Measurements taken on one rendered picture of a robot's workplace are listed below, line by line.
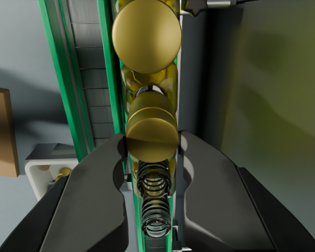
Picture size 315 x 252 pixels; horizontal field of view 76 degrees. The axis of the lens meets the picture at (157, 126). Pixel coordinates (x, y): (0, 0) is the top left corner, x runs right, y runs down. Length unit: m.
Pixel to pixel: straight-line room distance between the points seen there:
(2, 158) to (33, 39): 0.37
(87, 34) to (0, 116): 0.36
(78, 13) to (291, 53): 0.32
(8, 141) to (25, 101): 0.13
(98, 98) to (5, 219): 0.69
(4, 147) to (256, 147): 0.65
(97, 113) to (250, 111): 0.30
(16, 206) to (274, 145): 0.85
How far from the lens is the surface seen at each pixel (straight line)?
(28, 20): 0.58
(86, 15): 0.40
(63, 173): 0.67
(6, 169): 0.78
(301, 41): 0.20
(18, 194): 0.87
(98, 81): 0.41
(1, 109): 0.66
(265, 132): 0.24
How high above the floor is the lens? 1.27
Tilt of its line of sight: 61 degrees down
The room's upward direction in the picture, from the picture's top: 175 degrees clockwise
